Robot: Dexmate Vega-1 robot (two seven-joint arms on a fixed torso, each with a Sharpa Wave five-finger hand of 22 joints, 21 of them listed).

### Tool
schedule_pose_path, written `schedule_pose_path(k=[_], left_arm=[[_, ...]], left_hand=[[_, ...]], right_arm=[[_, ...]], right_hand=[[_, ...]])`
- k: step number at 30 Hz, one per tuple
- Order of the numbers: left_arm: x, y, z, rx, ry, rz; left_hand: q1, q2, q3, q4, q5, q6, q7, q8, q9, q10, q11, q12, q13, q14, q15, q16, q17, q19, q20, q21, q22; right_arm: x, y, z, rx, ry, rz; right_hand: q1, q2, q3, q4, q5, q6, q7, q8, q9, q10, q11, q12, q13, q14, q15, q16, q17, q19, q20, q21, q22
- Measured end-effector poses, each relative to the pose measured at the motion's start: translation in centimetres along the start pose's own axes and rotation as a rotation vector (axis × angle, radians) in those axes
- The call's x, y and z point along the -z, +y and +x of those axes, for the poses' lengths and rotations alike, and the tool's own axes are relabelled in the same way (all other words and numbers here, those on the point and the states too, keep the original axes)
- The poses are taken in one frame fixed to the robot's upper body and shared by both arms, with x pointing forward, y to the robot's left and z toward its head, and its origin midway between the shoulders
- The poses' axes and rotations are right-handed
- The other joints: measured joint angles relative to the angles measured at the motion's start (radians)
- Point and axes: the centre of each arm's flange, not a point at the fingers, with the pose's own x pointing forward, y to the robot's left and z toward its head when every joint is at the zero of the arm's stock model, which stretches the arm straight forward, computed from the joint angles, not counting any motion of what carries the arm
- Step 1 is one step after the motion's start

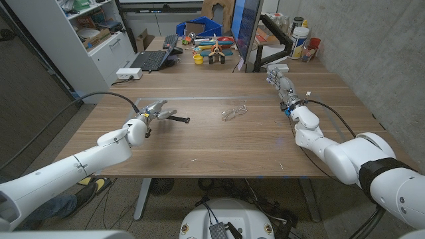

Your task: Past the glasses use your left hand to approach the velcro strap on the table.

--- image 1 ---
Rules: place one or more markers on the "white shelf cabinet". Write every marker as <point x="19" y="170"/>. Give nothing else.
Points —
<point x="66" y="56"/>

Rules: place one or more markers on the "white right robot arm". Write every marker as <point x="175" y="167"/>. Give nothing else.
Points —
<point x="358" y="156"/>

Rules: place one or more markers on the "green box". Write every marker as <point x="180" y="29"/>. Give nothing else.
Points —
<point x="81" y="4"/>

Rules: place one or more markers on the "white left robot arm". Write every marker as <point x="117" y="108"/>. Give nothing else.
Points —
<point x="66" y="169"/>

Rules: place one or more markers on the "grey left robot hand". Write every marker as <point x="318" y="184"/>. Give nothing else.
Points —
<point x="154" y="111"/>

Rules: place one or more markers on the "blue plastic bin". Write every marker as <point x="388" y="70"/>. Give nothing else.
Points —
<point x="212" y="26"/>

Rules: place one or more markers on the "black computer mouse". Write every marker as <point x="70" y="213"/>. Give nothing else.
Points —
<point x="176" y="50"/>

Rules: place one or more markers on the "yellow black foot pedal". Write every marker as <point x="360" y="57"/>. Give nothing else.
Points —
<point x="103" y="183"/>

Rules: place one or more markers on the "black keyboard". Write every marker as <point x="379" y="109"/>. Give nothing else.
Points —
<point x="170" y="40"/>

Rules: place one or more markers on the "grey finned module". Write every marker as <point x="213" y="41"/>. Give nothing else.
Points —
<point x="218" y="231"/>

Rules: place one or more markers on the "printed cardboard shelf box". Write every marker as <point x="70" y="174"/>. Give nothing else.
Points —
<point x="98" y="38"/>

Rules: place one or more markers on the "wooden toy airplane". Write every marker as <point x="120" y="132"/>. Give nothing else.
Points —
<point x="216" y="51"/>

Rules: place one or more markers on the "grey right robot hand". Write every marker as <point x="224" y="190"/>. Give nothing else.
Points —
<point x="285" y="88"/>

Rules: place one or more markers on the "black shoe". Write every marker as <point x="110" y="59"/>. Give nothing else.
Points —
<point x="84" y="197"/>

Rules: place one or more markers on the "dark bottle with black lid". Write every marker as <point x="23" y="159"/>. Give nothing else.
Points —
<point x="297" y="22"/>

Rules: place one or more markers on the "round black fan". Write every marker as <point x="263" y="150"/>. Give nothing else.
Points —
<point x="161" y="186"/>

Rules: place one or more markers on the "white plate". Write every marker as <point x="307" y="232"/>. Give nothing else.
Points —
<point x="87" y="33"/>

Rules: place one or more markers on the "white canister with label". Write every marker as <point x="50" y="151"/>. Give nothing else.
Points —
<point x="298" y="43"/>

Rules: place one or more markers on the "small yellow cup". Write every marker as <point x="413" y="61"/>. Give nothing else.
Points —
<point x="198" y="59"/>

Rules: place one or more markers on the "white power strip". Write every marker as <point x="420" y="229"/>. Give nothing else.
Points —
<point x="129" y="73"/>

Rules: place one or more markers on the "small colourful toy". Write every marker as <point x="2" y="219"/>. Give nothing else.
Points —
<point x="186" y="40"/>

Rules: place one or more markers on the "yellow bottle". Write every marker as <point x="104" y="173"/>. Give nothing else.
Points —
<point x="305" y="24"/>

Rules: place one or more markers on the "clear glass jar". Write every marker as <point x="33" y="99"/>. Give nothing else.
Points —
<point x="307" y="53"/>

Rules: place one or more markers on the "person's leg in jeans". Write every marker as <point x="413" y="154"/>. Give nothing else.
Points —
<point x="53" y="207"/>

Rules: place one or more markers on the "red bowl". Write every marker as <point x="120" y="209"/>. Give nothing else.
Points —
<point x="227" y="39"/>

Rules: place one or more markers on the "open brown cardboard box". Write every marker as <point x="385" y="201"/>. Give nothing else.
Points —
<point x="143" y="41"/>

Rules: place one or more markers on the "small white box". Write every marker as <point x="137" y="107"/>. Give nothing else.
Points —
<point x="283" y="67"/>

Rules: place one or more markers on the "black laptop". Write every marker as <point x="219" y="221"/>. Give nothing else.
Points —
<point x="149" y="59"/>

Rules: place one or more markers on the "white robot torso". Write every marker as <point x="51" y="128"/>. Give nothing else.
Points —
<point x="232" y="212"/>

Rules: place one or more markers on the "black computer monitor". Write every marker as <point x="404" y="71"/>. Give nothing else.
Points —
<point x="247" y="26"/>

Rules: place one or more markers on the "clear frame glasses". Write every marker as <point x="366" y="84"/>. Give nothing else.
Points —
<point x="229" y="114"/>

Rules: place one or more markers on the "grey metal table leg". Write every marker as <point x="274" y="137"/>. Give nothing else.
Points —
<point x="142" y="199"/>
<point x="310" y="202"/>

